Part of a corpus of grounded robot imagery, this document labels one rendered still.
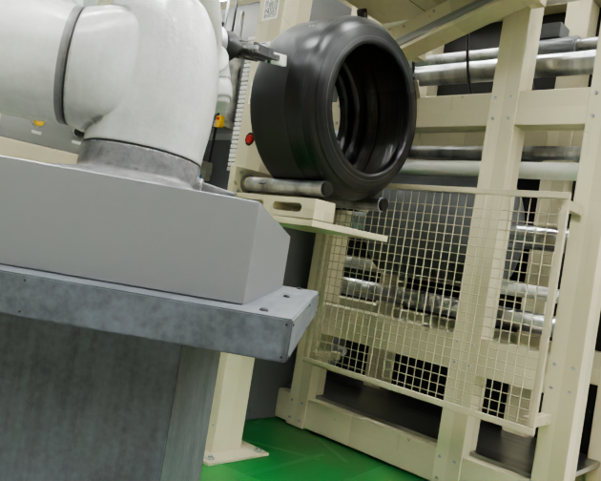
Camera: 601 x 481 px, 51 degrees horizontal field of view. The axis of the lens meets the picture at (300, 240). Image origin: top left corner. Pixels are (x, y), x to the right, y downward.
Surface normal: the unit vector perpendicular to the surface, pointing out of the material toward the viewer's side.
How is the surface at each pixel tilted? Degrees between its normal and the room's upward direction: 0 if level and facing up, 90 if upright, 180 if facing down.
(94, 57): 89
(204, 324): 90
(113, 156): 81
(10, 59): 109
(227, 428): 90
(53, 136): 90
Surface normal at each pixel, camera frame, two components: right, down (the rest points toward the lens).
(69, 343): -0.07, -0.03
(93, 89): -0.07, 0.27
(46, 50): 0.26, 0.11
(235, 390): 0.72, 0.11
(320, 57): 0.05, -0.23
